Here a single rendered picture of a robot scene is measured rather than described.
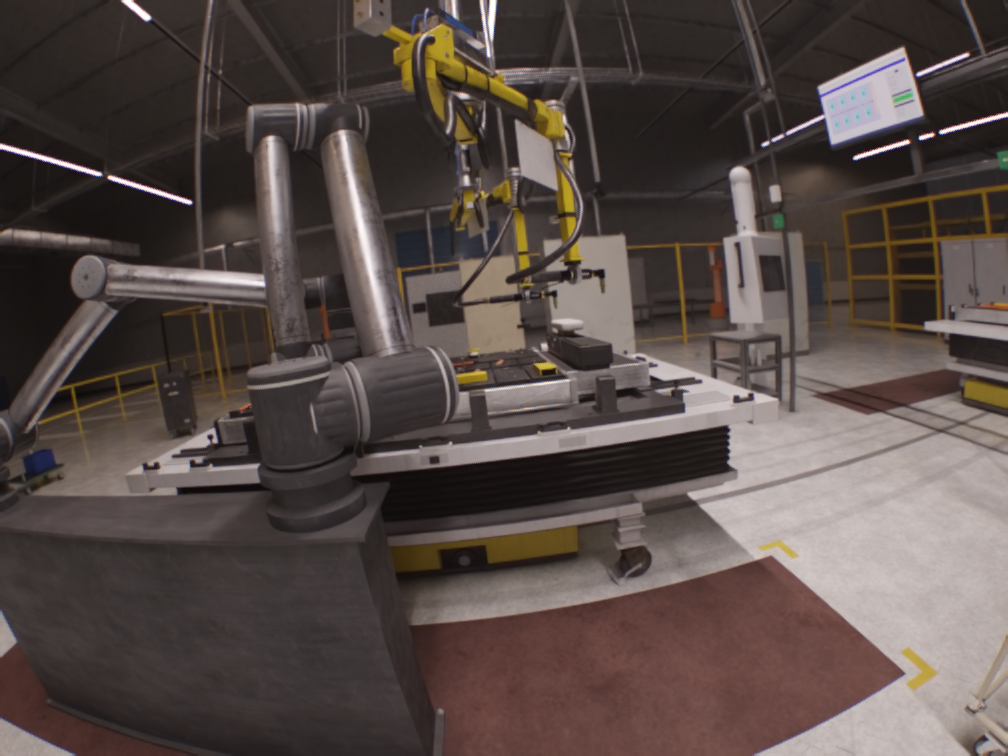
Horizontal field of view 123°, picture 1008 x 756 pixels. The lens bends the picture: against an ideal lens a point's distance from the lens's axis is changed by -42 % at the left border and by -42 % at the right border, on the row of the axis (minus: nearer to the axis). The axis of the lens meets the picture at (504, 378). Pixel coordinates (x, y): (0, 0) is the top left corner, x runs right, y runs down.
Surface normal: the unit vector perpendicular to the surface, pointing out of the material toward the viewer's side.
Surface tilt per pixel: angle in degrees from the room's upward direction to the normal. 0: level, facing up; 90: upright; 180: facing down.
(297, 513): 23
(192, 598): 90
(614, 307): 90
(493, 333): 90
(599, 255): 90
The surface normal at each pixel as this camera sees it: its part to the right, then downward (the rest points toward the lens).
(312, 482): 0.43, 0.10
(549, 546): 0.07, 0.16
